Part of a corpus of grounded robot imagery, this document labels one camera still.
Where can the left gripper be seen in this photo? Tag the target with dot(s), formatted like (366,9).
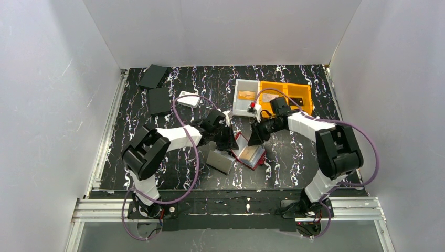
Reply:
(220,130)

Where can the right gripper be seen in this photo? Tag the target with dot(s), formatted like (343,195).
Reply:
(260,128)

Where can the red leather card holder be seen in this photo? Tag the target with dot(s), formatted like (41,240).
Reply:
(251,156)

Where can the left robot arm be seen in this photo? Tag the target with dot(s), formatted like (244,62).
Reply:
(149,146)

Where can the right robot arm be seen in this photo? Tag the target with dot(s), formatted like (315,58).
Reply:
(338,153)

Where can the silver metal card case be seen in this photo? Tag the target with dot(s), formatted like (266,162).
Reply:
(220,161)

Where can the silver VIP credit card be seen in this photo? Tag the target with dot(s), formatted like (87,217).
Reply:
(267,97)

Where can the orange credit card in bin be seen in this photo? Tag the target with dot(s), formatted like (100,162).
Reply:
(246,95)

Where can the black VIP credit card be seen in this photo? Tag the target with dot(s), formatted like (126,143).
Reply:
(298,100)

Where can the white plastic bin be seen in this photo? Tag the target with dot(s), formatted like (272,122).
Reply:
(239,107)

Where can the yellow middle plastic bin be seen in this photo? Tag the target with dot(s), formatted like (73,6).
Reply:
(273,86)

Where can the yellow plastic bin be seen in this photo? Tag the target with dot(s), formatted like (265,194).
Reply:
(300,94)
(273,86)

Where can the yellow right plastic bin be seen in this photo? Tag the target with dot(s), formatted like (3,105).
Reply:
(300,94)

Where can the white square device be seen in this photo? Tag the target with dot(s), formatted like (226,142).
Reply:
(188,99)

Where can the black box near device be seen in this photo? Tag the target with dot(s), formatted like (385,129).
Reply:
(159,102)

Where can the black box far corner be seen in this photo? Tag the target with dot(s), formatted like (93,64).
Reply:
(154,77)

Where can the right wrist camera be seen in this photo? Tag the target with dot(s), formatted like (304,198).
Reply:
(255,109)

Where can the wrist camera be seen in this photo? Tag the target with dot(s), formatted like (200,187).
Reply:
(228,115)
(255,109)

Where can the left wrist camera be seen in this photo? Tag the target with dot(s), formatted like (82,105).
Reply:
(228,115)

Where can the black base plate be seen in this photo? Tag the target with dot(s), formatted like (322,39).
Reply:
(231,209)

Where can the aluminium frame rail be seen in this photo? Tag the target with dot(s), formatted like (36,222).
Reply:
(345,209)

